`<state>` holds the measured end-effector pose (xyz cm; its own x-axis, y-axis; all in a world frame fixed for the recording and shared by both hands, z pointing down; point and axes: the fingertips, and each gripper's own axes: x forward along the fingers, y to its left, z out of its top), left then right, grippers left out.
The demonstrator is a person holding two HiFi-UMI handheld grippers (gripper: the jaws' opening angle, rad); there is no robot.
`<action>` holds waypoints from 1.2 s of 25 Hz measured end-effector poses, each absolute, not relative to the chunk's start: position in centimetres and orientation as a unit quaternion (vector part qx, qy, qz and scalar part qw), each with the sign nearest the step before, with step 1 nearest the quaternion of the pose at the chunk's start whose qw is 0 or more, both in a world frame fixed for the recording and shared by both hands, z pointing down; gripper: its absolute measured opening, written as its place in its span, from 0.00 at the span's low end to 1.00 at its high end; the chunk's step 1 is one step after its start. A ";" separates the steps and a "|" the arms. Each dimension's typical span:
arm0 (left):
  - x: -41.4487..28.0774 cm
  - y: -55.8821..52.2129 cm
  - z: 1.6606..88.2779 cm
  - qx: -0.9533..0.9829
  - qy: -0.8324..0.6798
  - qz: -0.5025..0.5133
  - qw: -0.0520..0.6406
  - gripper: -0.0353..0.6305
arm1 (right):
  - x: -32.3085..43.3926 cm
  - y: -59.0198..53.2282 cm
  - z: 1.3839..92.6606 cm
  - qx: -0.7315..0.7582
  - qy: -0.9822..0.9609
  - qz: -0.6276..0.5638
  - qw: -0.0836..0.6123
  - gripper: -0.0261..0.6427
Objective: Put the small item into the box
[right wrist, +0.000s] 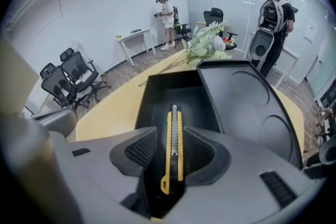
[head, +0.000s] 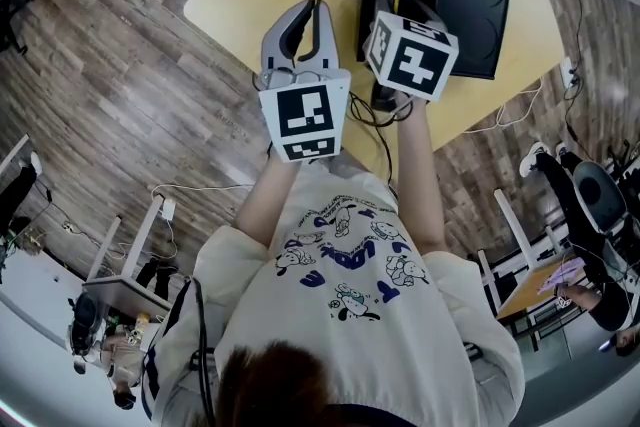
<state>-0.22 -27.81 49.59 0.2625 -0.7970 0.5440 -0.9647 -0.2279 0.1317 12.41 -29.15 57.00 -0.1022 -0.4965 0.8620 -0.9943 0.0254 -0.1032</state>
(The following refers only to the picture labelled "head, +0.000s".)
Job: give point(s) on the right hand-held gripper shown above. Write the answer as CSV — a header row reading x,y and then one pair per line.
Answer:
x,y
415,62

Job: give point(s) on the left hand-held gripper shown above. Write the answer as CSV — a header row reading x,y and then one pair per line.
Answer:
x,y
305,115

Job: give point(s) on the person's right forearm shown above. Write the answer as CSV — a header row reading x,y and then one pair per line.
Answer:
x,y
422,185

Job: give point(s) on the person's left forearm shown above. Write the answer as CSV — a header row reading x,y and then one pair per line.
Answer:
x,y
270,200

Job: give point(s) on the white power strip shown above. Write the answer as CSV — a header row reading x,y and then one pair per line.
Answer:
x,y
569,71

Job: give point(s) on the white power adapter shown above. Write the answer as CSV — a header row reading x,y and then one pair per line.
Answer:
x,y
168,209

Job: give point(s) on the grey round stool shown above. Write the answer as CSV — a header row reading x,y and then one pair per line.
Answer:
x,y
597,195

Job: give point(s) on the white printed t-shirt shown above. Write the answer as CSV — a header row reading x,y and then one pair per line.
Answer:
x,y
350,315

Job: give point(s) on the grey desk with white legs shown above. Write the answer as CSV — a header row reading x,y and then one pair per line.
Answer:
x,y
125,285

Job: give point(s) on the wooden desk with white frame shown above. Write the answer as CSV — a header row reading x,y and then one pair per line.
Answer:
x,y
530,285

